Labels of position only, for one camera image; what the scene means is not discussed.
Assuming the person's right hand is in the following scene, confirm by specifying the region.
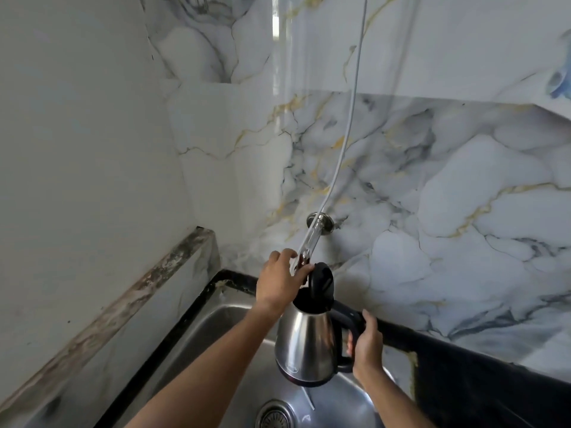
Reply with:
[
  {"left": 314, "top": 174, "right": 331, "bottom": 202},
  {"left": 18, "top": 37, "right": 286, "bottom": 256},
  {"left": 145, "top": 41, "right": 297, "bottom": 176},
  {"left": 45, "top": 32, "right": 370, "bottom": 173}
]
[{"left": 347, "top": 309, "right": 385, "bottom": 384}]

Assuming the stainless steel electric kettle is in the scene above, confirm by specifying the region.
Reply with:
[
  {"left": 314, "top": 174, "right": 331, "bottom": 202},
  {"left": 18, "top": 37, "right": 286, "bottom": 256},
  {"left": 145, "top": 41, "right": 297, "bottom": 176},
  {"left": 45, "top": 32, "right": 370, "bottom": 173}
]
[{"left": 274, "top": 262, "right": 366, "bottom": 388}]

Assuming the chrome wall faucet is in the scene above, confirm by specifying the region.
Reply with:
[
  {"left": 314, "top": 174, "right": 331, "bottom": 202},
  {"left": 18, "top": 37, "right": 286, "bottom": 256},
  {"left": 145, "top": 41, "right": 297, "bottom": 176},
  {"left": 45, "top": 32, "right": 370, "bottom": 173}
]
[{"left": 292, "top": 211, "right": 335, "bottom": 276}]

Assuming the person's left hand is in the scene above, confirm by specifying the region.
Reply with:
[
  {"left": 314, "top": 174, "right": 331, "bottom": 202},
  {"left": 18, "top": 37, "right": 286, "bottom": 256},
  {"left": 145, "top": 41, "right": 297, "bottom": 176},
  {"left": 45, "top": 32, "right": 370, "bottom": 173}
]
[{"left": 255, "top": 248, "right": 315, "bottom": 315}]

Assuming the person's right forearm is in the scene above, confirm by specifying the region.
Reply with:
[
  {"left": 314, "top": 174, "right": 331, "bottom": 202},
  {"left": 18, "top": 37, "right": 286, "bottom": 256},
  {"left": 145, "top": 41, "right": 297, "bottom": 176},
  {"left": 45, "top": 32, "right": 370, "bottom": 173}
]
[{"left": 354, "top": 367, "right": 436, "bottom": 428}]

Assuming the blue plastic wall hook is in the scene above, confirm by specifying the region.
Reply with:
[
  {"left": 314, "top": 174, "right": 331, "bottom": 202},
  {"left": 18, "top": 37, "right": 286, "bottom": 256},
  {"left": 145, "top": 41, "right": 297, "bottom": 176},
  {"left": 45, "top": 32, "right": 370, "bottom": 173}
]
[{"left": 546, "top": 40, "right": 571, "bottom": 101}]

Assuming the person's left forearm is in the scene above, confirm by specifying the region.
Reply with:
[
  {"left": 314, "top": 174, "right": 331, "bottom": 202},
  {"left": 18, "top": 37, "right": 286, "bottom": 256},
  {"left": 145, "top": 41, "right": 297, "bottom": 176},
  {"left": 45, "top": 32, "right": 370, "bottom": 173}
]
[{"left": 125, "top": 305, "right": 283, "bottom": 428}]

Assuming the metal sink drain strainer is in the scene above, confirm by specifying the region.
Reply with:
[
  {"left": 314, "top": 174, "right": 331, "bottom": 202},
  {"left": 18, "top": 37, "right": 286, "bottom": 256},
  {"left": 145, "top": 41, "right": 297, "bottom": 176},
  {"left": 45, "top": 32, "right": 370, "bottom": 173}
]
[{"left": 255, "top": 399, "right": 296, "bottom": 428}]

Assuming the white hanging hose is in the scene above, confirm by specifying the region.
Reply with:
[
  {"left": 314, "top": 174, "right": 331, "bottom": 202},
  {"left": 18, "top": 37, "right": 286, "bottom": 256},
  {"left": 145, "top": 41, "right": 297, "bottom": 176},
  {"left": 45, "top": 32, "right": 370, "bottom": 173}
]
[{"left": 318, "top": 0, "right": 369, "bottom": 215}]

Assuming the stainless steel sink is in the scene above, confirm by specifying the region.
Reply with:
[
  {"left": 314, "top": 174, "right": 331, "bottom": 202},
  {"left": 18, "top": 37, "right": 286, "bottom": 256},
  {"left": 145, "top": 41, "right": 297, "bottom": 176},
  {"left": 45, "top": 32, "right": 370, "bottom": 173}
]
[{"left": 117, "top": 284, "right": 418, "bottom": 428}]

